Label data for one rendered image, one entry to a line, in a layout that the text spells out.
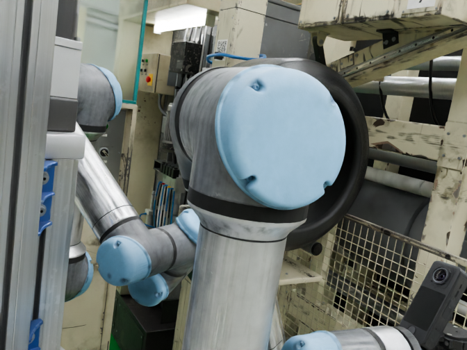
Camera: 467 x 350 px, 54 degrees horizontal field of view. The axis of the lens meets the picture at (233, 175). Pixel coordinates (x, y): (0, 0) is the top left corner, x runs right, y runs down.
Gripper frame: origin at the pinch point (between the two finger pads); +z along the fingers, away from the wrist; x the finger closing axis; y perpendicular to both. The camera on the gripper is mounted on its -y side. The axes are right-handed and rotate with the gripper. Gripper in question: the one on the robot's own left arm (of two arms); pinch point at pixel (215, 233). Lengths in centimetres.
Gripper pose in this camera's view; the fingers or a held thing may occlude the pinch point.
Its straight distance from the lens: 116.1
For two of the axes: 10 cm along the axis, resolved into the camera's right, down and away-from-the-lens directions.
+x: -9.2, 1.5, 3.6
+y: -2.2, -9.6, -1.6
